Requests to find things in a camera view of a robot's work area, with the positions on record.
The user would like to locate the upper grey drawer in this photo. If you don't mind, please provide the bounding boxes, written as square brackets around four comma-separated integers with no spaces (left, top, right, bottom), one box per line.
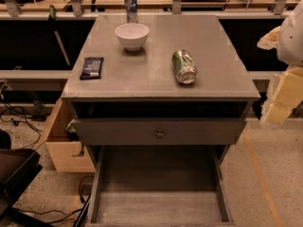
[73,119,246,146]

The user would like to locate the white ceramic bowl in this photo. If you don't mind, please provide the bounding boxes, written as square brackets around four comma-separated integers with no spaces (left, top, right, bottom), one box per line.
[115,23,150,51]

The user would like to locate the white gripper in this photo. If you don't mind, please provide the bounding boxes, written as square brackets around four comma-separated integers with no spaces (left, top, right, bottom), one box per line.
[257,1,303,125]

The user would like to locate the green soda can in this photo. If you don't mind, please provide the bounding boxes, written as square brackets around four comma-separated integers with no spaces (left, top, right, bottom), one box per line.
[172,49,198,84]

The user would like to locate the black floor cables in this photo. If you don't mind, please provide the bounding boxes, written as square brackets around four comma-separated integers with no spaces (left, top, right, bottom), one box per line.
[0,80,44,149]

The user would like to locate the metal rail frame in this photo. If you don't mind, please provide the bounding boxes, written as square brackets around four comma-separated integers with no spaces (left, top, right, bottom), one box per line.
[0,0,301,19]

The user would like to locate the round metal drawer knob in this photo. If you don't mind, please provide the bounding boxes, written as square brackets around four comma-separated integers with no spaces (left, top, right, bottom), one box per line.
[155,130,165,139]

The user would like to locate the lower open grey drawer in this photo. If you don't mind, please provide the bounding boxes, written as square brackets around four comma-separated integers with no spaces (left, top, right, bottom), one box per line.
[85,146,236,227]

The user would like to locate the green handled tool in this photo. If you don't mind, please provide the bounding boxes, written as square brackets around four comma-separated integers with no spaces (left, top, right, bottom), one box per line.
[48,5,71,66]

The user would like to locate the tall silver can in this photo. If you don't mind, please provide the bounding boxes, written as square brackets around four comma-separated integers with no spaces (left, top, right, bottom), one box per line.
[124,0,138,23]

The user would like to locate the dark blue snack packet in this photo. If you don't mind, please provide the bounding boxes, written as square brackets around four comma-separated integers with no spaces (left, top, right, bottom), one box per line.
[80,57,103,80]

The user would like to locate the grey wooden cabinet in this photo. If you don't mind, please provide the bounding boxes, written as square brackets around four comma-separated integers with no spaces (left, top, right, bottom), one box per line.
[61,14,261,227]

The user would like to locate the black equipment at left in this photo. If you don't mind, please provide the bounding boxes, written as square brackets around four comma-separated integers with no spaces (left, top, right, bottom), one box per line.
[0,130,42,217]

